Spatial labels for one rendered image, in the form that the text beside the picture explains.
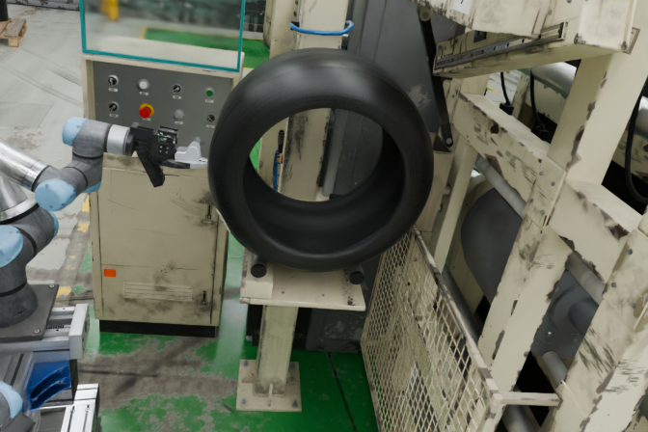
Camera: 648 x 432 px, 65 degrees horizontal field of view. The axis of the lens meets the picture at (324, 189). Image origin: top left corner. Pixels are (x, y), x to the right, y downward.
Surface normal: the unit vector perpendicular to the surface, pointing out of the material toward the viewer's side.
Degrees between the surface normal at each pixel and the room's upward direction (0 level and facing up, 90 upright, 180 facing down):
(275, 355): 90
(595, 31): 72
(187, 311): 90
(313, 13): 90
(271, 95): 54
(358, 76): 43
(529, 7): 90
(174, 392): 0
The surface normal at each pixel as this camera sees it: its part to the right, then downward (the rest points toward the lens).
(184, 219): 0.09, 0.44
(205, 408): 0.15, -0.89
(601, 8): 0.13, 0.14
